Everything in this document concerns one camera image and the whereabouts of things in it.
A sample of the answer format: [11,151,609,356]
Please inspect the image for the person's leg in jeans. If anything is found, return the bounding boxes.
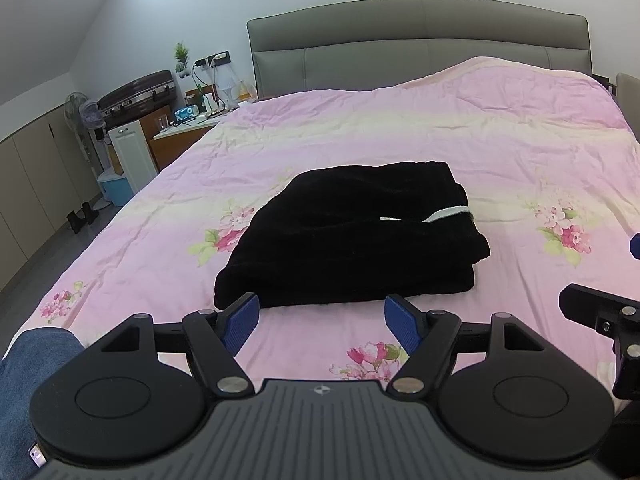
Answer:
[0,327,87,480]

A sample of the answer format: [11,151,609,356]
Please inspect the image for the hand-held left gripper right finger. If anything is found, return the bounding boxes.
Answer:
[384,293,545,395]

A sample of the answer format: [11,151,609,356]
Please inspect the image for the wooden nightstand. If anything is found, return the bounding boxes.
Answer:
[148,109,236,172]

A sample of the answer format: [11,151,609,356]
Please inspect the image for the translucent white lamp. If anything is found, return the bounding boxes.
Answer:
[215,64,242,111]

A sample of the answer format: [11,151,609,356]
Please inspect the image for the light blue bin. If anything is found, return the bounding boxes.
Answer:
[96,169,134,207]

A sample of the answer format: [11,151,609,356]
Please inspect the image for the black pants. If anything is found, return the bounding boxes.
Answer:
[214,161,492,311]

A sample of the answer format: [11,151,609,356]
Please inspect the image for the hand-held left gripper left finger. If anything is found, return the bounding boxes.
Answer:
[87,293,261,396]

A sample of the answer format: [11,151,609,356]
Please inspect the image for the black wall socket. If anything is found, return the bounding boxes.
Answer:
[194,50,231,69]

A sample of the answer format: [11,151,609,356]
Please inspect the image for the pink floral blanket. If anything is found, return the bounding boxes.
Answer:
[0,56,640,397]

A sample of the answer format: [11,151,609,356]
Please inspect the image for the standing fan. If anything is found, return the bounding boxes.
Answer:
[63,91,110,211]

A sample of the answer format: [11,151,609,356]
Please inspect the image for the dark brown suitcase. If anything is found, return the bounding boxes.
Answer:
[97,70,177,124]

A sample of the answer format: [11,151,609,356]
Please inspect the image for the small green potted plant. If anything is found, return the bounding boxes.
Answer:
[172,41,192,79]

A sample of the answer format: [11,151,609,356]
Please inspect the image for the white cabinet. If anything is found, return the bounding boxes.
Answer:
[107,118,160,197]

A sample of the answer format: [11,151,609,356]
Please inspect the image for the grey padded headboard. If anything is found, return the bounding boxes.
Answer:
[246,0,594,101]

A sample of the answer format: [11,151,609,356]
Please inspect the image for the beige chair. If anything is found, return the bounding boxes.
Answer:
[616,72,640,133]

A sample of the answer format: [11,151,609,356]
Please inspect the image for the beige built-in cabinets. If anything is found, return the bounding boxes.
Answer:
[0,104,97,292]

